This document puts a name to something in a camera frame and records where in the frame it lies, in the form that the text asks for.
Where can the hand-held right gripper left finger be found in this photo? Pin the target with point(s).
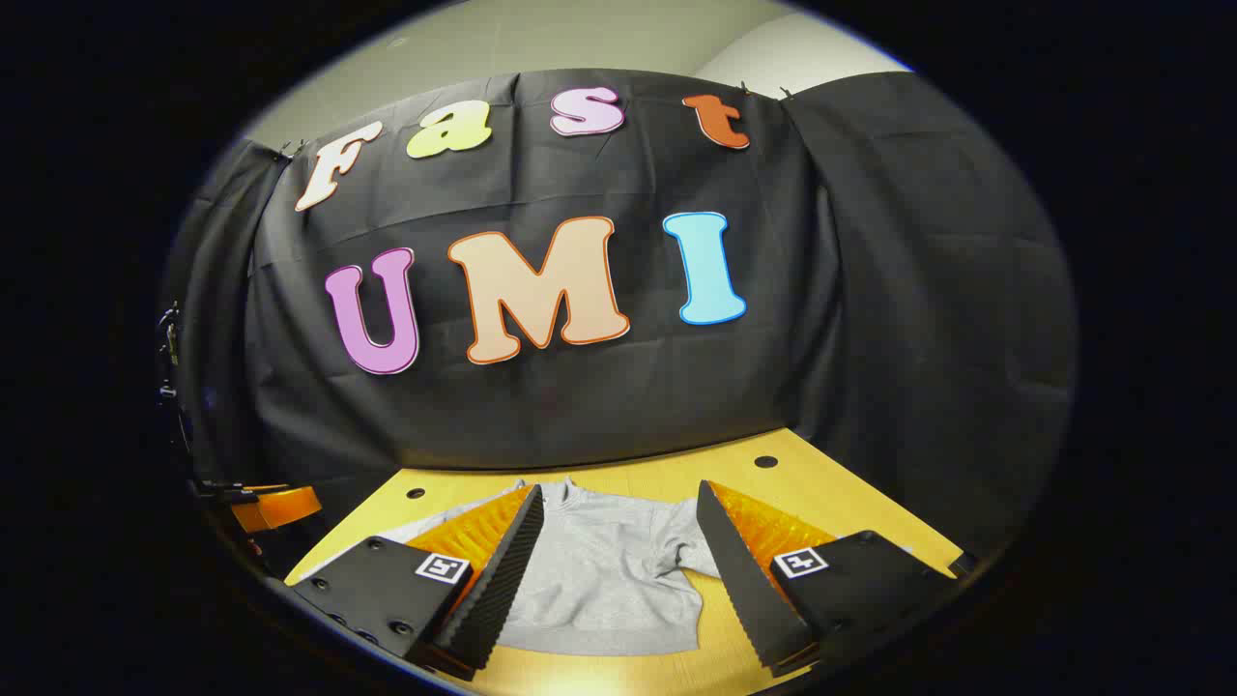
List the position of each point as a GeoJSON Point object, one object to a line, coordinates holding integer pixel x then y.
{"type": "Point", "coordinates": [503, 580]}

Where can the grey sweatshirt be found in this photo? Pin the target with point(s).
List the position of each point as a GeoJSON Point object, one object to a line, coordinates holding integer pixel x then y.
{"type": "Point", "coordinates": [599, 580]}

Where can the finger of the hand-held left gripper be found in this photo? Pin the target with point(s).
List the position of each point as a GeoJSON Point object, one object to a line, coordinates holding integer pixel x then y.
{"type": "Point", "coordinates": [280, 507]}

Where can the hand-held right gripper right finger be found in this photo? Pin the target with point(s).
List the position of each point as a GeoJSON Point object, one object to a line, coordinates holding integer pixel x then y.
{"type": "Point", "coordinates": [744, 580]}

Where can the black box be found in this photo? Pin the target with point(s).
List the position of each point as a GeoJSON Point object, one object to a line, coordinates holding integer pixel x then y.
{"type": "Point", "coordinates": [963, 564]}

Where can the black backdrop cloth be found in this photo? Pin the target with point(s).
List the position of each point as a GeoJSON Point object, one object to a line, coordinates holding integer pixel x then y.
{"type": "Point", "coordinates": [599, 406]}

